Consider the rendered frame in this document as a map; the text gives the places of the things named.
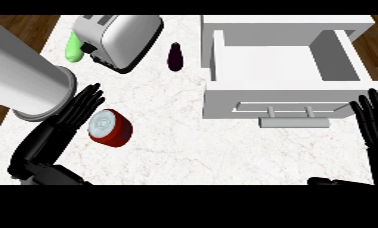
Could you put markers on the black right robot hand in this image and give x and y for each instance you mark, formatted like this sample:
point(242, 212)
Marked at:
point(370, 128)

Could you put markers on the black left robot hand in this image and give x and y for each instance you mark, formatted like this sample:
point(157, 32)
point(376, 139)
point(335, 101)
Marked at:
point(47, 138)

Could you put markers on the red can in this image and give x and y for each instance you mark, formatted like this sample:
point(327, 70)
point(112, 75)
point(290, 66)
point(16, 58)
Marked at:
point(112, 128)

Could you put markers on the white drawer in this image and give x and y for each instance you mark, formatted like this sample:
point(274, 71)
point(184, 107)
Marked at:
point(222, 103)
point(271, 63)

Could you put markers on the white drawer front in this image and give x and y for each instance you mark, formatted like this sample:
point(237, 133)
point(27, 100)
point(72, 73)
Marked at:
point(222, 103)

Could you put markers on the pale grey cylinder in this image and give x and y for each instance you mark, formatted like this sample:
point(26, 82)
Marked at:
point(27, 78)

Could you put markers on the green cucumber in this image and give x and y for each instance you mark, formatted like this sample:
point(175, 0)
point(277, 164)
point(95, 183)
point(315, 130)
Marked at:
point(75, 50)

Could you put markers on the silver toaster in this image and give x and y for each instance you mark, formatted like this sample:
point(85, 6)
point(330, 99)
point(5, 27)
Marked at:
point(126, 40)

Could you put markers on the dark purple eggplant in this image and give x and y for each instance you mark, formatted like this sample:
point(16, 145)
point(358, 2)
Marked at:
point(175, 58)

